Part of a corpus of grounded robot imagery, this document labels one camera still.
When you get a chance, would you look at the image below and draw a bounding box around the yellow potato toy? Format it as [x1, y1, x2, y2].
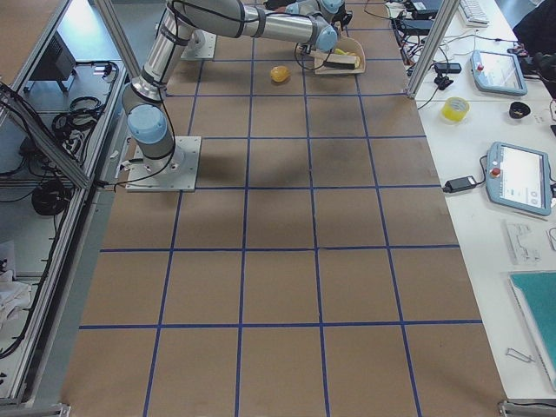
[269, 65, 291, 84]

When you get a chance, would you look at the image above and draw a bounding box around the beige hand brush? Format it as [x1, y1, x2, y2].
[308, 50, 354, 71]

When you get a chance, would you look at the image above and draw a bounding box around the beige plastic dustpan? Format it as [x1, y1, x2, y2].
[310, 30, 366, 75]

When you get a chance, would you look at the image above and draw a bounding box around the black power adapter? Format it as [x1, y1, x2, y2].
[442, 175, 481, 194]

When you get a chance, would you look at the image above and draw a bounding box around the yellow tape roll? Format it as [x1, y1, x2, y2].
[440, 96, 470, 122]

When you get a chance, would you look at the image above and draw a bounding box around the black webcam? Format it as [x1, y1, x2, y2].
[434, 62, 461, 90]

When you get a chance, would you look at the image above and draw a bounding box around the lower teach pendant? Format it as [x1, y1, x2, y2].
[486, 142, 553, 216]

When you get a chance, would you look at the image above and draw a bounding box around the teach pendant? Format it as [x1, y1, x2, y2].
[470, 50, 528, 96]
[486, 142, 553, 216]

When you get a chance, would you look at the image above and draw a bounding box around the small black bowl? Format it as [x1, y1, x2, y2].
[508, 102, 531, 120]

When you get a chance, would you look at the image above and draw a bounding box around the upper teach pendant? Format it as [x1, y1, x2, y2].
[470, 50, 528, 96]

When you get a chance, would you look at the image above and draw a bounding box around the white keyboard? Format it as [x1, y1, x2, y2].
[458, 0, 490, 27]

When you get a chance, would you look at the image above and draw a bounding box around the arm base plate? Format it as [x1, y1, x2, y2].
[125, 136, 202, 192]
[181, 30, 217, 61]

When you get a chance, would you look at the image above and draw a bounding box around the aluminium frame post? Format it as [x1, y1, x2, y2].
[406, 0, 460, 99]

